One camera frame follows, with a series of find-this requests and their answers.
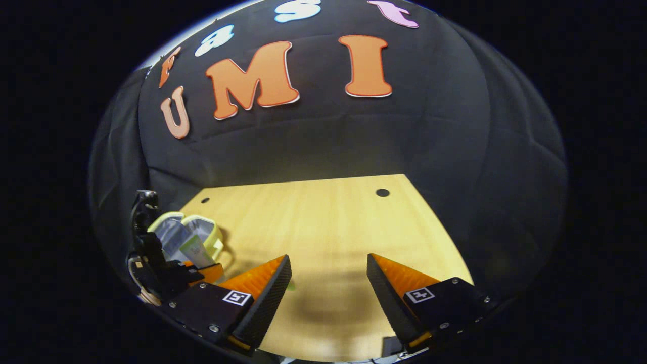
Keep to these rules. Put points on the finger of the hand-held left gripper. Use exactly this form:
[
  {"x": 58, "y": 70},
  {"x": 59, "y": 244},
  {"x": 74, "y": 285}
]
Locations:
[{"x": 208, "y": 273}]

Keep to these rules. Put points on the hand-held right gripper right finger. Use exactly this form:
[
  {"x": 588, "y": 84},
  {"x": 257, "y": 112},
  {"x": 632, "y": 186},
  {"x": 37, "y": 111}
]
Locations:
[{"x": 386, "y": 298}]

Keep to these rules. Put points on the pale yellow suitcase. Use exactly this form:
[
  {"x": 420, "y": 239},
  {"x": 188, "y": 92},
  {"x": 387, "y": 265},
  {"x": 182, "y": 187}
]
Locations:
[{"x": 172, "y": 232}]

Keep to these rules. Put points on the black backdrop cloth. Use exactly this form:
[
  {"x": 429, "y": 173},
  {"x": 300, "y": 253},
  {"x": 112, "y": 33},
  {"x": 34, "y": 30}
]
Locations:
[{"x": 354, "y": 136}]

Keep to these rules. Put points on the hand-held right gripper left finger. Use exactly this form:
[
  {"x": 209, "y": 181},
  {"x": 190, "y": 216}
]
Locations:
[{"x": 270, "y": 296}]

